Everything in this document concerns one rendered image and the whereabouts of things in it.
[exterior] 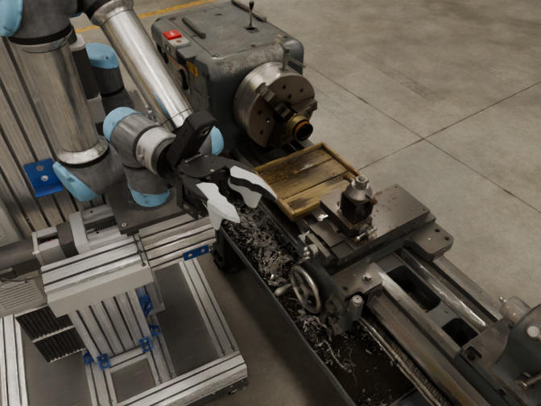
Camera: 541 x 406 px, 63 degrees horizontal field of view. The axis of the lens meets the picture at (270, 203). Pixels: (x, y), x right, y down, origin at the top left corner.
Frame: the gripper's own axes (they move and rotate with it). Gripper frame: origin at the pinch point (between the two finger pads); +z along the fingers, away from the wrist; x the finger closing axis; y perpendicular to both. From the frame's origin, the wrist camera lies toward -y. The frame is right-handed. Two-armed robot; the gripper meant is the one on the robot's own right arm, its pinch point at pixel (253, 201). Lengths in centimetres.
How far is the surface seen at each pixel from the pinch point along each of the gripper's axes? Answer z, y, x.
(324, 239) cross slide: -17, 54, -55
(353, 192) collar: -14, 36, -61
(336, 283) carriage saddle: -6, 61, -50
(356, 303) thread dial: 2, 64, -49
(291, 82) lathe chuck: -63, 26, -88
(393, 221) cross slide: -5, 51, -77
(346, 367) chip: 5, 98, -52
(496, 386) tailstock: 43, 60, -50
